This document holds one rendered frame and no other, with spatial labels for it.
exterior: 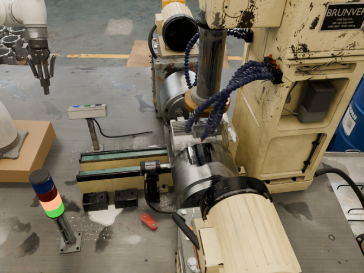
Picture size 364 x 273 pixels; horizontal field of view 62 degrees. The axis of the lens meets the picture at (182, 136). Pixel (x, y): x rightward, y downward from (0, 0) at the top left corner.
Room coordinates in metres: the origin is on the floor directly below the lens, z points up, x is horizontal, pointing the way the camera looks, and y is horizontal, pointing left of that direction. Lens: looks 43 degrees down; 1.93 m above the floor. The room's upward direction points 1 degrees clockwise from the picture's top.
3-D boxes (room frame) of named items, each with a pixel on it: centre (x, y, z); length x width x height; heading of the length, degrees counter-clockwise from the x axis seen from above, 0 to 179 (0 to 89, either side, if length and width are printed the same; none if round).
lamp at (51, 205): (0.58, 0.43, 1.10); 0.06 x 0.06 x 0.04
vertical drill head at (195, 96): (0.97, -0.10, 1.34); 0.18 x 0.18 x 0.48
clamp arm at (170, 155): (0.91, 0.06, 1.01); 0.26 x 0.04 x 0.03; 9
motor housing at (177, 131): (0.96, -0.06, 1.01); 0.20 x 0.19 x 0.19; 99
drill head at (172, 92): (1.26, -0.01, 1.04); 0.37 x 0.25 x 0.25; 9
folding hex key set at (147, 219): (0.68, 0.13, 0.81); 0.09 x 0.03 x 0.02; 48
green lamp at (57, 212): (0.58, 0.43, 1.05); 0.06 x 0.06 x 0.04
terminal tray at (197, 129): (0.97, -0.10, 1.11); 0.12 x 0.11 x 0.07; 99
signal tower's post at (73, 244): (0.58, 0.43, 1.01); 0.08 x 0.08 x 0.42; 9
